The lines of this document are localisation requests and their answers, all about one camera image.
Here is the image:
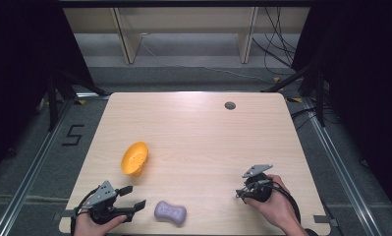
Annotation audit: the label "purple soap bar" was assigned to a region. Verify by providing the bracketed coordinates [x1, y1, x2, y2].
[153, 200, 188, 227]

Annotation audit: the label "beige wooden shelf unit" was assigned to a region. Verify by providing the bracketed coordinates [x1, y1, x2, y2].
[63, 6, 311, 66]

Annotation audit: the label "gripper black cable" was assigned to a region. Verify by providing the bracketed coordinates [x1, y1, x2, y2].
[249, 180, 303, 224]
[70, 186, 101, 236]

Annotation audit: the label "black hanging cables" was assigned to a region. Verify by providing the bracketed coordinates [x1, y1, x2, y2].
[251, 6, 300, 77]

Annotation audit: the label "orange soap dish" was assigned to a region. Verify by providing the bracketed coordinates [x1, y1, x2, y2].
[120, 141, 150, 177]

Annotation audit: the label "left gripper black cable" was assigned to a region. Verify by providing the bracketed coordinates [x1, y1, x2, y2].
[70, 186, 101, 236]

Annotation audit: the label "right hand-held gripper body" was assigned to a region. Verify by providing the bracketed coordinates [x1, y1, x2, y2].
[235, 163, 274, 204]

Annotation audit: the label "aluminium floor rail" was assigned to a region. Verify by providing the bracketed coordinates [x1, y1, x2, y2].
[0, 92, 111, 236]
[300, 97, 379, 236]

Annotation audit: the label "black metal stand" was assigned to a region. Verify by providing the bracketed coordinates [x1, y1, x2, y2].
[45, 69, 110, 133]
[261, 58, 327, 128]

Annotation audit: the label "grey tape strip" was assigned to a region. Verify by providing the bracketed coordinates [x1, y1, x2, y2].
[53, 210, 76, 222]
[312, 213, 339, 228]

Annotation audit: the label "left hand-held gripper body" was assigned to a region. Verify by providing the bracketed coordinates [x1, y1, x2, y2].
[81, 179, 135, 226]

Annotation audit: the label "person's left hand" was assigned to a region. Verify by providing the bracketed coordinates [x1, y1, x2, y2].
[73, 210, 128, 236]

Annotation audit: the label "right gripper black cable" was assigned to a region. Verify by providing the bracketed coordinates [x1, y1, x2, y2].
[249, 180, 303, 224]

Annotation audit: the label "black curtain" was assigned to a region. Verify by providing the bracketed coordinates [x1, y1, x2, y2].
[291, 0, 392, 210]
[0, 0, 94, 180]

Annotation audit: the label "person's right hand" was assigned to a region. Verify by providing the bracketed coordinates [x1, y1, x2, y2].
[244, 173, 304, 231]

